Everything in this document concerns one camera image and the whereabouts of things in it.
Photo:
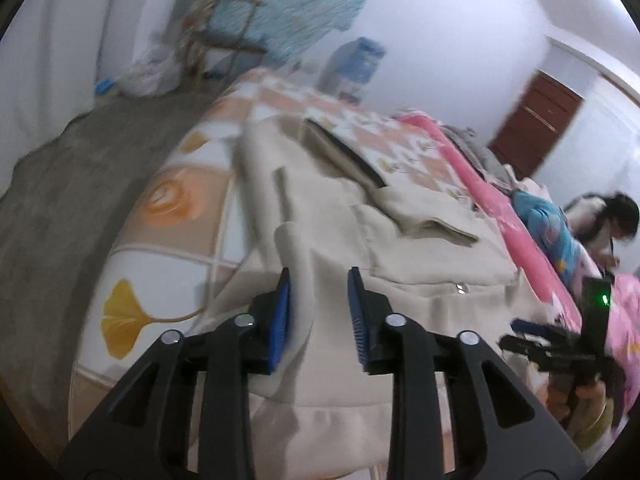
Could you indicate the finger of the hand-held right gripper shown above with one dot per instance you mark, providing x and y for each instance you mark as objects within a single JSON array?
[
  {"x": 542, "y": 327},
  {"x": 545, "y": 350}
]

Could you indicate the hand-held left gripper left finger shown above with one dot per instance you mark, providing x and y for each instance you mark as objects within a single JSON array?
[{"x": 282, "y": 320}]

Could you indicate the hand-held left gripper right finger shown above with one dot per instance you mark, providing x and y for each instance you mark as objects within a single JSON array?
[{"x": 357, "y": 320}]

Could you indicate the beige zip jacket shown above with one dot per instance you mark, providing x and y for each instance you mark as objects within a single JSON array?
[{"x": 400, "y": 240}]

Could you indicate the person's right hand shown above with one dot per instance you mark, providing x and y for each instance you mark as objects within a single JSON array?
[{"x": 592, "y": 402}]

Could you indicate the blue cartoon printed cloth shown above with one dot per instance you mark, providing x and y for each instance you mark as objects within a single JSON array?
[{"x": 550, "y": 230}]

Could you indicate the person's green patterned clothing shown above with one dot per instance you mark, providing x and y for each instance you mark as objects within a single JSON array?
[{"x": 597, "y": 435}]

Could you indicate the pink floral blanket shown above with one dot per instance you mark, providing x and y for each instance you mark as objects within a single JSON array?
[{"x": 480, "y": 180}]

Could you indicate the tile patterned bed sheet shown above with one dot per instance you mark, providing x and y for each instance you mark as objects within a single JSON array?
[{"x": 165, "y": 200}]

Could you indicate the grey-green patterned blanket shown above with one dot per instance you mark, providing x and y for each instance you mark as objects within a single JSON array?
[{"x": 475, "y": 155}]

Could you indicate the brown wooden door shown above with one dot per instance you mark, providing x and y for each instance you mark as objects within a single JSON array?
[{"x": 537, "y": 120}]

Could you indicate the white water dispenser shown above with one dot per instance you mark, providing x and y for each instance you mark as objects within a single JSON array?
[{"x": 351, "y": 92}]

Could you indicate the blue water bottle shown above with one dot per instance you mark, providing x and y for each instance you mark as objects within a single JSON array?
[{"x": 357, "y": 60}]

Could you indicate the white plastic bag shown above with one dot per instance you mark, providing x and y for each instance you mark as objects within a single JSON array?
[{"x": 150, "y": 75}]

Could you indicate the wooden chair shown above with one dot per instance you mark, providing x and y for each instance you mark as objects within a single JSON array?
[{"x": 225, "y": 45}]

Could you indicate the small blue object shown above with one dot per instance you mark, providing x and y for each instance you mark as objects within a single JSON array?
[{"x": 105, "y": 87}]

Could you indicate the white curtain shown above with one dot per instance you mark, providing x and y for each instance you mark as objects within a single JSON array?
[{"x": 50, "y": 50}]

